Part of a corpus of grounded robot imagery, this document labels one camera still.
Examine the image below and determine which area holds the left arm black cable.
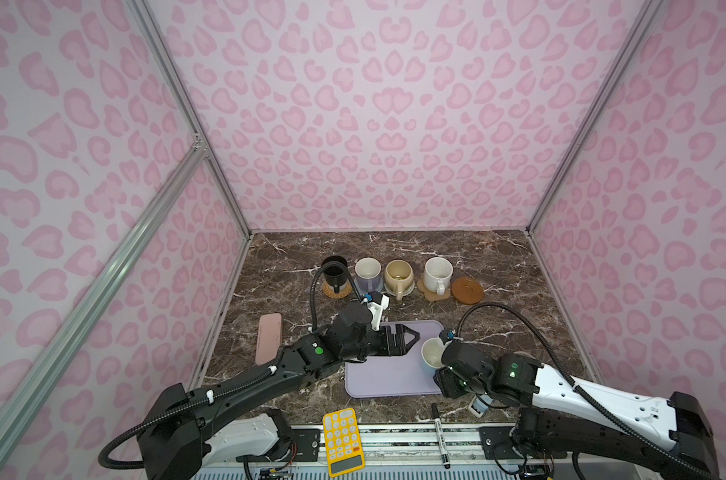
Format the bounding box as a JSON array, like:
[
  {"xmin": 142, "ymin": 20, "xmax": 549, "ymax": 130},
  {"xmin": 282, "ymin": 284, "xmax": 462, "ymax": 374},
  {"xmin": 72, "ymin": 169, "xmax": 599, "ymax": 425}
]
[{"xmin": 97, "ymin": 260, "xmax": 364, "ymax": 470}]

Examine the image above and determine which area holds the yellow mug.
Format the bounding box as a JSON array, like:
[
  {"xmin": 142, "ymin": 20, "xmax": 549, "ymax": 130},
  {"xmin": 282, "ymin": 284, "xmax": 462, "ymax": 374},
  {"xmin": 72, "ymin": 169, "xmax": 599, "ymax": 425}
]
[{"xmin": 384, "ymin": 259, "xmax": 415, "ymax": 283}]

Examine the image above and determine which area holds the black mug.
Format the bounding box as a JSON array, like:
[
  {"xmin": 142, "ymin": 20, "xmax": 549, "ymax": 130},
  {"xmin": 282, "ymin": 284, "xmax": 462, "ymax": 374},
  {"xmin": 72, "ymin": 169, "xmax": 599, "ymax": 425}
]
[{"xmin": 322, "ymin": 255, "xmax": 348, "ymax": 286}]

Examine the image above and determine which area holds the aluminium mounting rail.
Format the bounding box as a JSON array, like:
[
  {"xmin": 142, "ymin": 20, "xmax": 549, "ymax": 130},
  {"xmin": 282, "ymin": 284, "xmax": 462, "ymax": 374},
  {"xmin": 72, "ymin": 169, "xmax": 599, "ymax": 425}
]
[{"xmin": 190, "ymin": 419, "xmax": 656, "ymax": 479}]

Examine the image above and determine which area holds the white lavender mug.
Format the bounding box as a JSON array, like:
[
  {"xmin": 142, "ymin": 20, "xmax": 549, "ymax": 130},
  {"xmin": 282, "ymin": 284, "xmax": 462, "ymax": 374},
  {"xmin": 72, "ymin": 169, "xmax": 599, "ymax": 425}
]
[{"xmin": 354, "ymin": 257, "xmax": 384, "ymax": 293}]

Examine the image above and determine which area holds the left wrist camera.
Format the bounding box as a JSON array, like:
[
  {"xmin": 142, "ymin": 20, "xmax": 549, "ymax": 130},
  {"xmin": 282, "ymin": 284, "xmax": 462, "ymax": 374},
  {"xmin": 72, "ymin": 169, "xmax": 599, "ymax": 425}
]
[{"xmin": 362, "ymin": 291, "xmax": 390, "ymax": 331}]

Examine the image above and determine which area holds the grey round coaster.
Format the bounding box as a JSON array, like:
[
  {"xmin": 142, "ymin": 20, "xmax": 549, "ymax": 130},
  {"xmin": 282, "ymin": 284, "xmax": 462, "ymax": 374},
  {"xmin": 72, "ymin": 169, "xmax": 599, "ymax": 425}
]
[{"xmin": 354, "ymin": 276, "xmax": 384, "ymax": 296}]

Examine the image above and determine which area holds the light blue case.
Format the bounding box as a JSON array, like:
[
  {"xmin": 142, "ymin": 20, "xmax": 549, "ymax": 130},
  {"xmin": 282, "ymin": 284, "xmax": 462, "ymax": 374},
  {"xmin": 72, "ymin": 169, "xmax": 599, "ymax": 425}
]
[{"xmin": 467, "ymin": 395, "xmax": 492, "ymax": 418}]

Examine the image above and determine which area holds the black marker pen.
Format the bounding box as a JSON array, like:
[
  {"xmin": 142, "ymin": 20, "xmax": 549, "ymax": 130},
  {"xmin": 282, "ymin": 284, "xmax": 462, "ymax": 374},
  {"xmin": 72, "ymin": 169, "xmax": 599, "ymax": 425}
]
[{"xmin": 431, "ymin": 403, "xmax": 451, "ymax": 470}]

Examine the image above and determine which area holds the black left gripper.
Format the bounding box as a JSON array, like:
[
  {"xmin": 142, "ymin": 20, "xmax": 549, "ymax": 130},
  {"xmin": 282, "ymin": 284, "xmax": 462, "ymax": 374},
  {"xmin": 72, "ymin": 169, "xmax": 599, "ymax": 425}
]
[{"xmin": 341, "ymin": 322, "xmax": 421, "ymax": 362}]

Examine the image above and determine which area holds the woven straw round coaster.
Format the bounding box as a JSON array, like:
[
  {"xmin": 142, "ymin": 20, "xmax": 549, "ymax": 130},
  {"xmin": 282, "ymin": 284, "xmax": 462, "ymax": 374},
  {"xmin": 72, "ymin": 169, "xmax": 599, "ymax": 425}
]
[{"xmin": 322, "ymin": 280, "xmax": 353, "ymax": 299}]

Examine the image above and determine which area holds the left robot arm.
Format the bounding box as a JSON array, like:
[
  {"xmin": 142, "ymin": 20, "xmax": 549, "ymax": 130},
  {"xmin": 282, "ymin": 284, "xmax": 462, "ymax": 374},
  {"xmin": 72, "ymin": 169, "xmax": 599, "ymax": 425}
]
[{"xmin": 137, "ymin": 303, "xmax": 420, "ymax": 479}]

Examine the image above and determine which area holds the lavender tray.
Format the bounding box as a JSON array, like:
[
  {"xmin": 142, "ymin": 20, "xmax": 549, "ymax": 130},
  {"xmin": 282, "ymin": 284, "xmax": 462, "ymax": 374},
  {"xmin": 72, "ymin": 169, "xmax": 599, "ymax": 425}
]
[{"xmin": 344, "ymin": 320, "xmax": 444, "ymax": 399}]

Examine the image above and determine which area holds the yellow calculator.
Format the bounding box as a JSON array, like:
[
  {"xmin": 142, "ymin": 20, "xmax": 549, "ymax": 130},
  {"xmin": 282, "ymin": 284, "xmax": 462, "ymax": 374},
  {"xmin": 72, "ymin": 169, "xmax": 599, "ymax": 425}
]
[{"xmin": 322, "ymin": 408, "xmax": 366, "ymax": 478}]

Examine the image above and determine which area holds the light blue mug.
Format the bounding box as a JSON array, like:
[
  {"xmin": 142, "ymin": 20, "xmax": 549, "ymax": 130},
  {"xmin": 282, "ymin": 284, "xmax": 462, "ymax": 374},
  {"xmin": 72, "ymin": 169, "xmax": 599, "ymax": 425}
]
[{"xmin": 421, "ymin": 337, "xmax": 445, "ymax": 377}]

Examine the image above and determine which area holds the cream white mug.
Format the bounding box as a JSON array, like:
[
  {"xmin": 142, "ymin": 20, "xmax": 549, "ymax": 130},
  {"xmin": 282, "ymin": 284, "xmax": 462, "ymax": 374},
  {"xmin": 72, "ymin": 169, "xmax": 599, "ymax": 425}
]
[{"xmin": 422, "ymin": 257, "xmax": 453, "ymax": 296}]

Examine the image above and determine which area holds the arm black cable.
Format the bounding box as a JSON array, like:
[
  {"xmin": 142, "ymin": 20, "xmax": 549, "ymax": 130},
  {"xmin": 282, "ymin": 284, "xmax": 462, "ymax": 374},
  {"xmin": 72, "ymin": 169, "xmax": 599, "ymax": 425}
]
[
  {"xmin": 97, "ymin": 260, "xmax": 364, "ymax": 470},
  {"xmin": 455, "ymin": 301, "xmax": 715, "ymax": 480}
]

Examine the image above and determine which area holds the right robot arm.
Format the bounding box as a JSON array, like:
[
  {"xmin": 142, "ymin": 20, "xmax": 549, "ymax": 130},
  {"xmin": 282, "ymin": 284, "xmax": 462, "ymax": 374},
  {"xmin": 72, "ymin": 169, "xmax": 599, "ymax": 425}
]
[{"xmin": 434, "ymin": 339, "xmax": 719, "ymax": 479}]

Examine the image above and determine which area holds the brown round wooden coaster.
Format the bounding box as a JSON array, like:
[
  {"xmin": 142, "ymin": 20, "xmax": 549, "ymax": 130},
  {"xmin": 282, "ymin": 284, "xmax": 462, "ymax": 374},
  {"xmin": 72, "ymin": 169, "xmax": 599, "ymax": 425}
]
[{"xmin": 451, "ymin": 277, "xmax": 485, "ymax": 305}]

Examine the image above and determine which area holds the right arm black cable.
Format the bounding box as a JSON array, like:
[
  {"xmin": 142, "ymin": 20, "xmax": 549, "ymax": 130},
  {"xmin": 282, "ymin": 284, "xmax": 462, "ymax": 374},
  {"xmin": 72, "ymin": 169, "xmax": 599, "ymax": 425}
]
[{"xmin": 455, "ymin": 301, "xmax": 715, "ymax": 480}]

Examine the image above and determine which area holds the beige patterned round coaster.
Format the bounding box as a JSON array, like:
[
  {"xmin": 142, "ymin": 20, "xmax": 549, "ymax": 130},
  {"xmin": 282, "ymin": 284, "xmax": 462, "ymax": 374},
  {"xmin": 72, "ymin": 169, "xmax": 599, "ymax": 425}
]
[{"xmin": 384, "ymin": 276, "xmax": 415, "ymax": 301}]

